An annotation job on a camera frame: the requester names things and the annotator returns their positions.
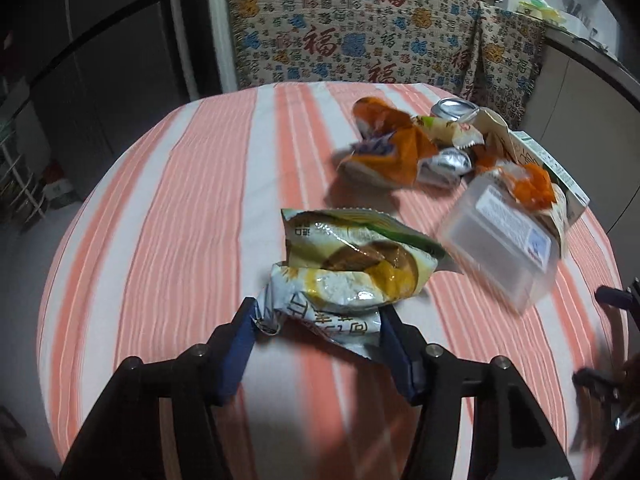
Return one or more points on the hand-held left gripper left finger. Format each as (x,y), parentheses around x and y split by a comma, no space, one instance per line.
(236,355)

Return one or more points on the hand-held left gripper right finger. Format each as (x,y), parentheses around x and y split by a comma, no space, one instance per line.
(400,360)

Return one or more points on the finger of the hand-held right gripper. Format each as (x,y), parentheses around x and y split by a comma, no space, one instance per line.
(597,385)
(620,297)

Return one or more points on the white green yellow snack bag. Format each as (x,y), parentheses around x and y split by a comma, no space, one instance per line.
(345,270)

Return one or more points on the clear plastic container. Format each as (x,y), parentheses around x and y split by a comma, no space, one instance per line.
(492,255)

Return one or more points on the orange crumpled wrapper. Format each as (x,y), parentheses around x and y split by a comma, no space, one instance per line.
(535,190)

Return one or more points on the green white carton box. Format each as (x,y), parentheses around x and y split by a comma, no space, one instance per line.
(560,172)

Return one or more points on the striped tablecloth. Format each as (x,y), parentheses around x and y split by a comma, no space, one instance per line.
(200,210)

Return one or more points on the crumpled silver foil wrapper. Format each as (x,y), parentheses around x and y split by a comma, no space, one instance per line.
(445,166)

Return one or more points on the grey kitchen cabinet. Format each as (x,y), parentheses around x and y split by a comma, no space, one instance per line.
(575,95)

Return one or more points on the orange snack bag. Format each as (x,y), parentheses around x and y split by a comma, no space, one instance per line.
(400,152)

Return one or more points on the pale green snack wrapper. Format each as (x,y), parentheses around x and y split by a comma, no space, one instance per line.
(447,130)

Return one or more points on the crushed drink can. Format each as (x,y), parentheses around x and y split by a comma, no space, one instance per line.
(452,107)

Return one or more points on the yellow green plastic lids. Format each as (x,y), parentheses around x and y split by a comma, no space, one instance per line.
(540,11)

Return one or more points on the grey refrigerator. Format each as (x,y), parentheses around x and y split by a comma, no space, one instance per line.
(110,60)

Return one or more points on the patterned furniture cover cloth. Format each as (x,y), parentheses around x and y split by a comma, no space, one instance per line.
(350,25)

